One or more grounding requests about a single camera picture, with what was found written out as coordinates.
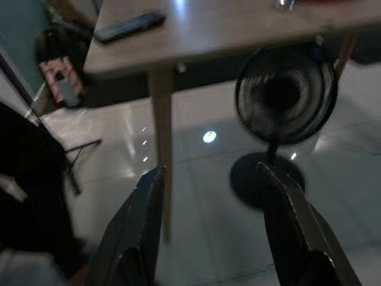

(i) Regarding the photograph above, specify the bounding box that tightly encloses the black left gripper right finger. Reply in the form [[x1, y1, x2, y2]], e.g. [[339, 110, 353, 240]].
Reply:
[[257, 161, 363, 286]]

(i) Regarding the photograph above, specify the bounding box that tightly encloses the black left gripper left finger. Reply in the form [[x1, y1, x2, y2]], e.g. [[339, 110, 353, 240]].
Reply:
[[86, 165, 166, 286]]

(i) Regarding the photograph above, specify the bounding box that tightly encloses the black folding stand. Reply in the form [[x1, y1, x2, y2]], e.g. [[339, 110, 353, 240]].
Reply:
[[64, 138, 102, 196]]

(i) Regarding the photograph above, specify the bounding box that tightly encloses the black standing fan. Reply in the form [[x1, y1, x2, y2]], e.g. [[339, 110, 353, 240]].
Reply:
[[229, 46, 339, 213]]

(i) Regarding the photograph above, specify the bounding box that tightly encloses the red white patterned box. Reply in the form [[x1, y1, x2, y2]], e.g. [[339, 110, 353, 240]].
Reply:
[[38, 55, 87, 107]]

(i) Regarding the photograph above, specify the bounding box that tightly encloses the black bag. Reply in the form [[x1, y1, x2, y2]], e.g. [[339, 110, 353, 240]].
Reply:
[[36, 23, 95, 78]]

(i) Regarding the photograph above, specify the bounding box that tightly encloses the black remote control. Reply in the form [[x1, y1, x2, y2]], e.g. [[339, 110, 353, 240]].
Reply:
[[93, 11, 167, 43]]

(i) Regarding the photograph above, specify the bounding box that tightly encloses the wooden table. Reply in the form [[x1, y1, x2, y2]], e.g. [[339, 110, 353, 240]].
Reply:
[[82, 0, 381, 243]]

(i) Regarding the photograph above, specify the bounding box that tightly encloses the clear drinking glass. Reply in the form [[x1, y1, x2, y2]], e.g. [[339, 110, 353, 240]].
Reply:
[[275, 0, 297, 10]]

